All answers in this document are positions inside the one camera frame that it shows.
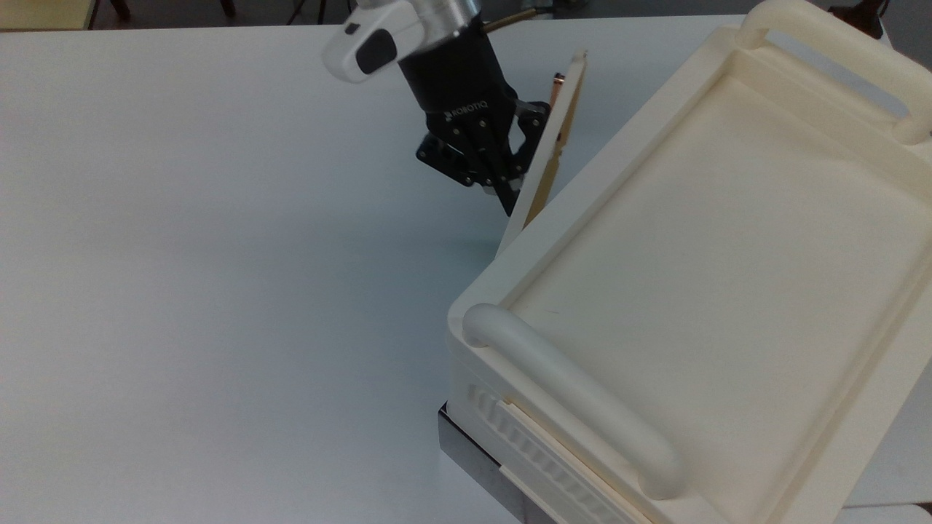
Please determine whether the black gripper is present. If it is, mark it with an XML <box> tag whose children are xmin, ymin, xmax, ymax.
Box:
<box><xmin>398</xmin><ymin>17</ymin><xmax>552</xmax><ymax>218</ymax></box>

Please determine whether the cream cabinet door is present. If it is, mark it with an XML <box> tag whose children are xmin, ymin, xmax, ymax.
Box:
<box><xmin>495</xmin><ymin>49</ymin><xmax>589</xmax><ymax>258</ymax></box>

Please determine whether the cream plastic cabinet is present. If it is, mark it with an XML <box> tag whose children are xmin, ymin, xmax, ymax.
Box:
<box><xmin>446</xmin><ymin>0</ymin><xmax>932</xmax><ymax>524</ymax></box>

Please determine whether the black stand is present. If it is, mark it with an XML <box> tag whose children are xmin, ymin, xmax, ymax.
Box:
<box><xmin>830</xmin><ymin>0</ymin><xmax>886</xmax><ymax>36</ymax></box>

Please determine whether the yellow wooden table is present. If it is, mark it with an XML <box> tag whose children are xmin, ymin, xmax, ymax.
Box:
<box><xmin>0</xmin><ymin>0</ymin><xmax>100</xmax><ymax>31</ymax></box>

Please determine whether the brass-coloured gripper cable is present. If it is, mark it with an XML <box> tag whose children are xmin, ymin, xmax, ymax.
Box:
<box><xmin>483</xmin><ymin>6</ymin><xmax>556</xmax><ymax>34</ymax></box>

